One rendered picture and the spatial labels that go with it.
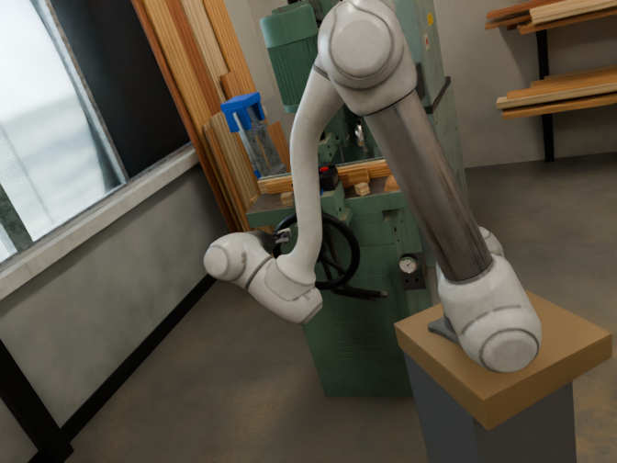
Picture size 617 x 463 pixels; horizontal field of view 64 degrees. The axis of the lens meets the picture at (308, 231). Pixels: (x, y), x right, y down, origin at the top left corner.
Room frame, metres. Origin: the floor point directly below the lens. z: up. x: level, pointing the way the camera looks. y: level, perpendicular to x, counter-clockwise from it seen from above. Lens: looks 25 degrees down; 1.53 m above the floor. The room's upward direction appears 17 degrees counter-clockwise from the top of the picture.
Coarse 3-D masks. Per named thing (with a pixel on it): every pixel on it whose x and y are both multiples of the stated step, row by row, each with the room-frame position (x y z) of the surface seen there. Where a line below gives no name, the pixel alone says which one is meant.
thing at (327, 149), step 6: (330, 132) 1.79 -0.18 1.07; (330, 138) 1.73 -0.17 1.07; (324, 144) 1.67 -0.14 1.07; (330, 144) 1.72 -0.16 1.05; (336, 144) 1.79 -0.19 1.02; (318, 150) 1.68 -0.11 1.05; (324, 150) 1.67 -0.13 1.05; (330, 150) 1.70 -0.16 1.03; (336, 150) 1.77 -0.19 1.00; (324, 156) 1.68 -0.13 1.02; (330, 156) 1.68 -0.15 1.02; (318, 162) 1.69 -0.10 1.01; (324, 162) 1.68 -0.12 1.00
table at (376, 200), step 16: (384, 176) 1.64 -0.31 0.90; (352, 192) 1.59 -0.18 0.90; (384, 192) 1.50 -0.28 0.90; (400, 192) 1.47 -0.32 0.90; (256, 208) 1.71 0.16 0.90; (272, 208) 1.66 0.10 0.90; (288, 208) 1.62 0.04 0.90; (352, 208) 1.54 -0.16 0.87; (368, 208) 1.52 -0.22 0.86; (384, 208) 1.50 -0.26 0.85; (400, 208) 1.48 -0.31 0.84; (256, 224) 1.67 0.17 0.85; (272, 224) 1.65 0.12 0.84
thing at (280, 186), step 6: (372, 168) 1.66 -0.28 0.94; (378, 168) 1.65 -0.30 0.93; (384, 168) 1.64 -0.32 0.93; (372, 174) 1.66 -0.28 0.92; (378, 174) 1.65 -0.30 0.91; (384, 174) 1.64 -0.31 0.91; (390, 174) 1.64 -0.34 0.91; (288, 180) 1.79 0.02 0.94; (270, 186) 1.81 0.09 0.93; (276, 186) 1.80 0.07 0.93; (282, 186) 1.79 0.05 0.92; (288, 186) 1.78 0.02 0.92; (270, 192) 1.81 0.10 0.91; (276, 192) 1.80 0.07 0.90; (282, 192) 1.79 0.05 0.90
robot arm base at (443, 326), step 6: (444, 318) 1.02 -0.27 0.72; (432, 324) 1.04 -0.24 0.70; (438, 324) 1.03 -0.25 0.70; (444, 324) 1.02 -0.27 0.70; (450, 324) 0.99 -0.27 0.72; (432, 330) 1.03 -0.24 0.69; (438, 330) 1.02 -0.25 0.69; (444, 330) 1.01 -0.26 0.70; (450, 330) 0.99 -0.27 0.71; (444, 336) 1.00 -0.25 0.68; (450, 336) 0.98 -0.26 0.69; (456, 336) 0.97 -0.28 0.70; (456, 342) 0.96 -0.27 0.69
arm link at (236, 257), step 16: (224, 240) 1.05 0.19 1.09; (240, 240) 1.06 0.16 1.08; (256, 240) 1.12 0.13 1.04; (208, 256) 1.02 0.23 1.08; (224, 256) 1.00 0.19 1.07; (240, 256) 1.01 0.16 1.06; (256, 256) 1.03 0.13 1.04; (272, 256) 1.06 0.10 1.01; (208, 272) 1.01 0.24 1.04; (224, 272) 0.99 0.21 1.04; (240, 272) 1.01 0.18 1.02; (256, 272) 1.01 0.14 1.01
